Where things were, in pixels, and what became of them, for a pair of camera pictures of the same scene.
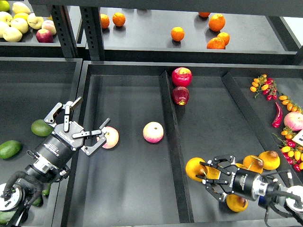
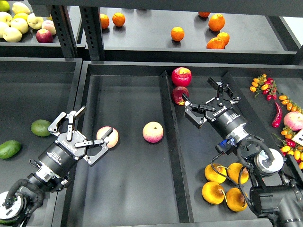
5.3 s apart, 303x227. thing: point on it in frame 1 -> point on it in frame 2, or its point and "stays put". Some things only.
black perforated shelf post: [91, 20] stays put
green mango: [9, 148] stays put
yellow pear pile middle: [20, 23] stays put
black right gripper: [240, 182] -> [228, 118]
